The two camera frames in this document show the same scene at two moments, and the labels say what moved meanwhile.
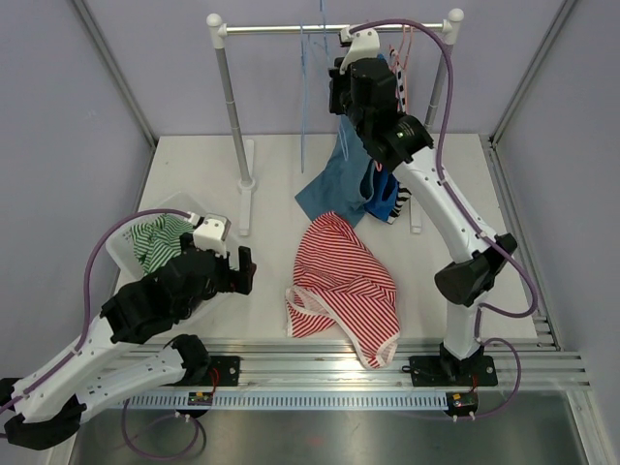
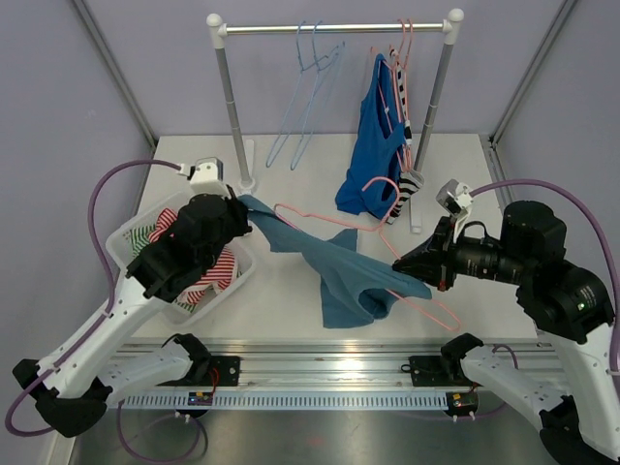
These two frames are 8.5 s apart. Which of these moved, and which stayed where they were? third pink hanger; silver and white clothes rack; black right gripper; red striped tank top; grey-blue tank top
Moved: black right gripper; red striped tank top; grey-blue tank top
Stayed: silver and white clothes rack; third pink hanger
